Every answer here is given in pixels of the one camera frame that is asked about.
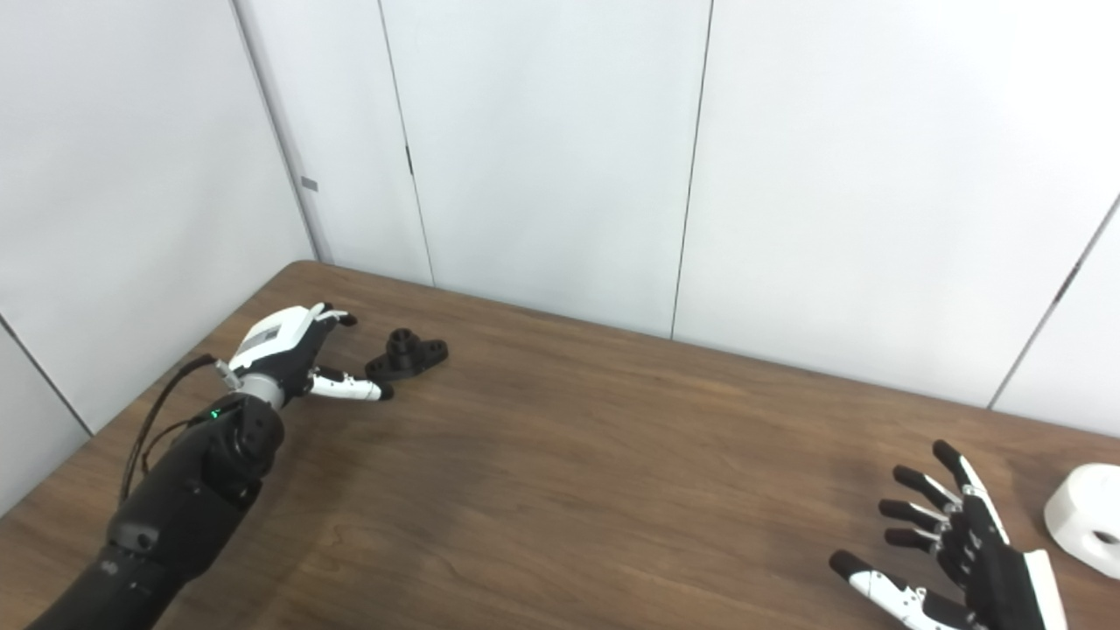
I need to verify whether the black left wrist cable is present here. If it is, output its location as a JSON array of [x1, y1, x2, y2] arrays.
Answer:
[[120, 353, 243, 504]]

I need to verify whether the black plastic holder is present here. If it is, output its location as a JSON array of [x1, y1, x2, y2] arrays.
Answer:
[[365, 328, 450, 382]]

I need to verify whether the round white plastic piece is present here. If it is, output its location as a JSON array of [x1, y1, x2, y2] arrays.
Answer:
[[1043, 464, 1120, 580]]

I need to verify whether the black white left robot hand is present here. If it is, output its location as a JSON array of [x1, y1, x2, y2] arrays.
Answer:
[[227, 303, 395, 403]]

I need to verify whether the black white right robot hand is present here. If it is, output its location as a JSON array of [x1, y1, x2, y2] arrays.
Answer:
[[829, 440, 1069, 630]]

